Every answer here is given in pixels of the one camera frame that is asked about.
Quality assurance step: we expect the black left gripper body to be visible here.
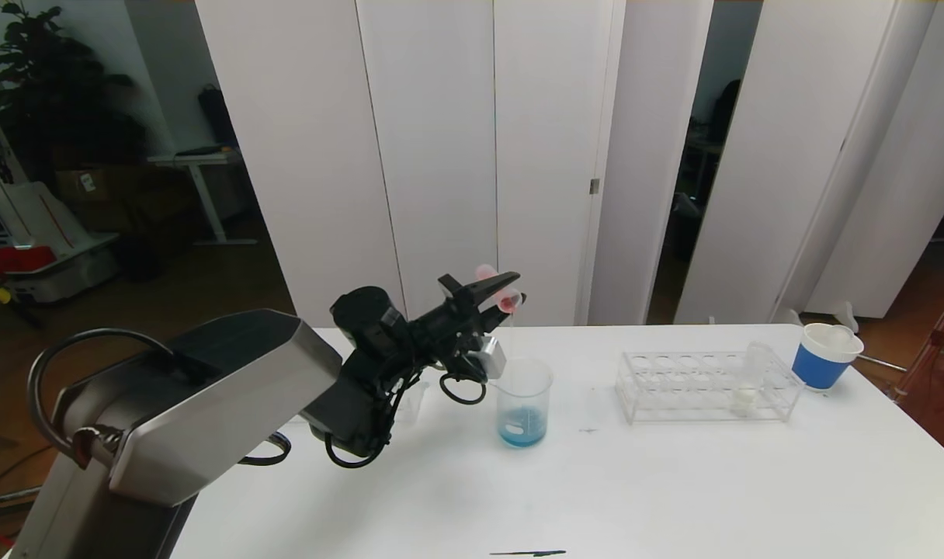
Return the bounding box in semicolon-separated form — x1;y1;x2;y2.
407;273;498;348

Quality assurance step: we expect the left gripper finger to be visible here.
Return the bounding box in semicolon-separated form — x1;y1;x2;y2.
481;293;527;334
465;271;521;307

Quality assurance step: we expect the clear plastic test tube rack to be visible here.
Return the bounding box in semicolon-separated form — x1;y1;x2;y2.
394;379;431;426
615;349;803;423

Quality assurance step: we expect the clear glass beaker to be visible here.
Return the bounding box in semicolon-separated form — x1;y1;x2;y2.
489;356;555;449

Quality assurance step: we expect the test tube with white pigment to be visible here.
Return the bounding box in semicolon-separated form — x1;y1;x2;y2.
732;342;773;416

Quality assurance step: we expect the white folding screen panel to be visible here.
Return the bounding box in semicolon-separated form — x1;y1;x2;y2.
674;0;897;325
775;0;944;321
196;0;408;328
587;0;714;327
356;0;500;328
494;0;626;327

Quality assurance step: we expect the white office desk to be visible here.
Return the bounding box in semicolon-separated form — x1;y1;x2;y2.
147;146;259;248

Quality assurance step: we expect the black backpack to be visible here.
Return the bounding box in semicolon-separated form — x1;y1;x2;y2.
199;85;241;153

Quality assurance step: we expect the blue paper cup white rim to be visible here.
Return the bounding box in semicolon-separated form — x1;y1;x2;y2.
792;324;865;391

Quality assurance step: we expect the white screen foot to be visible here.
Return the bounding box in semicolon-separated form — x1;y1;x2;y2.
773;303;859;333

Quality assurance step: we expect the brown cardboard box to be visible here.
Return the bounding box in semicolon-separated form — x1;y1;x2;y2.
55;165;135;209

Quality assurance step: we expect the grey plastic crate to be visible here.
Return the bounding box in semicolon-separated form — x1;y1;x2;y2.
10;252;121;305

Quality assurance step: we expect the white panel with red stripe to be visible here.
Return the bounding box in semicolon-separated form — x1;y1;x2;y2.
6;181;121;261

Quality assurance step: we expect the red plastic bin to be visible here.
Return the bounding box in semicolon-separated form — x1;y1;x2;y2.
0;247;57;277

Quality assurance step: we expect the dark green potted plant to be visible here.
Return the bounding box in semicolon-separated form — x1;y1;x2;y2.
0;0;148;187

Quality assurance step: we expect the chrome chair leg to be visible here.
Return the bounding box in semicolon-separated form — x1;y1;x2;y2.
0;485;42;513

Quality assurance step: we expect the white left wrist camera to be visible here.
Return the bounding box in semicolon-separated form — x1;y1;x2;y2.
476;338;509;381

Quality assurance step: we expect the metal frame stand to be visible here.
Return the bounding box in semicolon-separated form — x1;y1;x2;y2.
891;268;944;404

